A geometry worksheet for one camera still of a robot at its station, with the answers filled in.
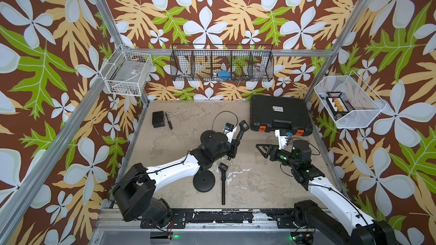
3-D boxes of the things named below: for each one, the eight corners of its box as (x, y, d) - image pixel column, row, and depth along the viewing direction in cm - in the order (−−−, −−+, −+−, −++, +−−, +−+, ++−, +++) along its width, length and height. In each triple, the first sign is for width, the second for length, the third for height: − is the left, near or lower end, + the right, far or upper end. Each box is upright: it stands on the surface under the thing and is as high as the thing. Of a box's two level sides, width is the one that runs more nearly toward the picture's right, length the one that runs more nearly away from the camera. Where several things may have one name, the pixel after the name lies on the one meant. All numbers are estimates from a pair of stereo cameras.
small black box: (154, 128, 108) (152, 124, 104) (154, 115, 115) (152, 111, 111) (164, 126, 109) (163, 122, 105) (164, 114, 116) (162, 109, 112)
